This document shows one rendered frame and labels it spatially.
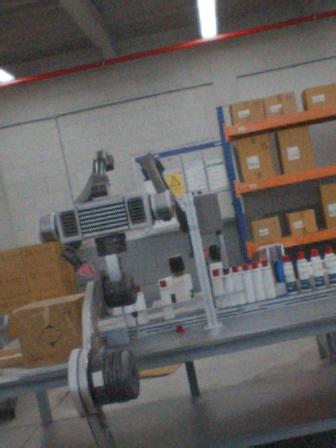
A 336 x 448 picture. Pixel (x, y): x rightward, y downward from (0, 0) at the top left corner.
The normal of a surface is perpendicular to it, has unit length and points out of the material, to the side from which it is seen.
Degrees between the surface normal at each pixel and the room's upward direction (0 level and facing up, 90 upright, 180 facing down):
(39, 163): 90
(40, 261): 91
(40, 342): 90
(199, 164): 90
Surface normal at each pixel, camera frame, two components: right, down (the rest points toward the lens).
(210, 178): -0.11, 0.07
